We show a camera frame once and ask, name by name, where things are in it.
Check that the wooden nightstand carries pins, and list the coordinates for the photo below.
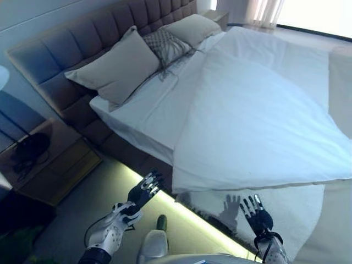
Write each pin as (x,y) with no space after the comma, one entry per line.
(217,16)
(63,165)

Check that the bright glass window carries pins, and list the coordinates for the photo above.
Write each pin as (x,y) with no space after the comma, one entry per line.
(316,13)

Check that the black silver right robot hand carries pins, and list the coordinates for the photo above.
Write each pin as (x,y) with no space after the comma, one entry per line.
(261,220)

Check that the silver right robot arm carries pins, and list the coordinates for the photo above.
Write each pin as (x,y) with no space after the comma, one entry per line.
(272,250)

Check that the grey-green rounded object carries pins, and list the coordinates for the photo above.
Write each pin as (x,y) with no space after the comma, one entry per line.
(154,244)

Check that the white duvet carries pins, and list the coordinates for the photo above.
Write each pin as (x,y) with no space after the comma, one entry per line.
(261,110)

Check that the large beige pillow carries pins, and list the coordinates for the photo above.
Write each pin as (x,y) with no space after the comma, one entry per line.
(192,28)
(118,68)

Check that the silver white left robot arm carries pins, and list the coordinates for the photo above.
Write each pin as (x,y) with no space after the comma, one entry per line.
(110,236)

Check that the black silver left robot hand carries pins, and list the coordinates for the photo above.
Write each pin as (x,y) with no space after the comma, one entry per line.
(138,195)

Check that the woven cushion with long fringe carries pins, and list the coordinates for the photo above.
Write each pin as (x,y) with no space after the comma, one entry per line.
(162,41)

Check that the sheer light curtain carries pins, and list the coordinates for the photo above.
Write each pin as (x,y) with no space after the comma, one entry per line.
(264,12)

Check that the silver robot torso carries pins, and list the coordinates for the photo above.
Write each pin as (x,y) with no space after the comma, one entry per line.
(198,259)

